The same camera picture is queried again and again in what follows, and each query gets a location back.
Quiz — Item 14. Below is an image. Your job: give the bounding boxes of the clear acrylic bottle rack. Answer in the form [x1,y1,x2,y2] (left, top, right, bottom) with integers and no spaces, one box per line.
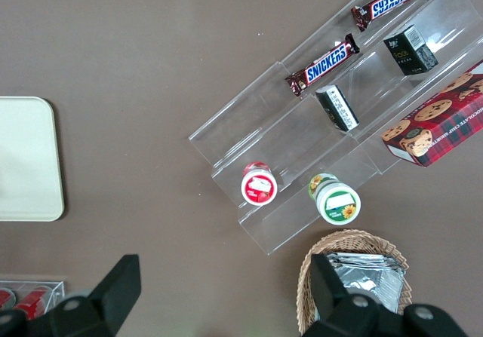
[0,274,66,315]

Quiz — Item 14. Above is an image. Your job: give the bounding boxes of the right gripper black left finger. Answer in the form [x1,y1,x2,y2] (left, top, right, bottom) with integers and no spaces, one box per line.
[28,253,143,337]

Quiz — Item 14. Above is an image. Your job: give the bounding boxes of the red tartan cookie box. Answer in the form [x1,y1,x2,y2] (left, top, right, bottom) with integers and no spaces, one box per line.
[380,59,483,169]

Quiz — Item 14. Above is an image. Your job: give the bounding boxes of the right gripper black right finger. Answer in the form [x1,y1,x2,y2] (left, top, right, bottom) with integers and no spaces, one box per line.
[301,253,413,337]

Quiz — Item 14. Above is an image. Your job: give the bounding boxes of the cream plastic tray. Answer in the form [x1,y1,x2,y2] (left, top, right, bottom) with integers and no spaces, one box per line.
[0,96,66,223]

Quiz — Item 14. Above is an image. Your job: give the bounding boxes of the silver foil packets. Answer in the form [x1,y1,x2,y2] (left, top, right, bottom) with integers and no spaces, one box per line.
[320,251,407,315]

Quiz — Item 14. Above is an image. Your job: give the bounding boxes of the clear acrylic stepped shelf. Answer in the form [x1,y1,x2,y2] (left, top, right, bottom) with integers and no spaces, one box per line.
[188,0,483,256]

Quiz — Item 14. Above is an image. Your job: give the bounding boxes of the light wicker basket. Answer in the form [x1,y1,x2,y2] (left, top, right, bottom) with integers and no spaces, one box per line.
[295,228,414,337]

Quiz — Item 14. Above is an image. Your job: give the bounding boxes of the red lid yogurt cup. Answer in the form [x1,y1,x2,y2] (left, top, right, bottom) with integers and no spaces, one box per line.
[240,160,279,207]

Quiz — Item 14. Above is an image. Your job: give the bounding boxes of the green lid yogurt cup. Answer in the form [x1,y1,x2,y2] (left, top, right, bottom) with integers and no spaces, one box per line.
[308,173,361,226]

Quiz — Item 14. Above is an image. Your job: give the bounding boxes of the small black carton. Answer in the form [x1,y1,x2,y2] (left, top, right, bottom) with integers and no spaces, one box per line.
[314,84,360,133]
[382,24,440,77]

